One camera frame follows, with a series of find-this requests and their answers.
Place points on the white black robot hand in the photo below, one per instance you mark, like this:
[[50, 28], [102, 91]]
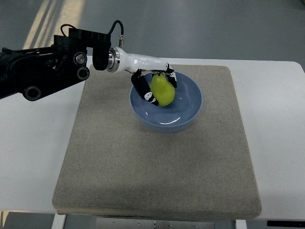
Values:
[[142, 68]]

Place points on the green pear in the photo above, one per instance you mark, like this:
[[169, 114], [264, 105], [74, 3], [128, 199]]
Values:
[[162, 90]]

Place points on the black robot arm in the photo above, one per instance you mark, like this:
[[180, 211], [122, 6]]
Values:
[[39, 72]]

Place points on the blue bowl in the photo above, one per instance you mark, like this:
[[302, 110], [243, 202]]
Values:
[[176, 116]]

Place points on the grey felt mat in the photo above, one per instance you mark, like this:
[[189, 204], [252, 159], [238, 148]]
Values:
[[115, 166]]

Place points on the metal table frame bracket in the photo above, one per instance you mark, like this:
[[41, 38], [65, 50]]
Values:
[[111, 223]]

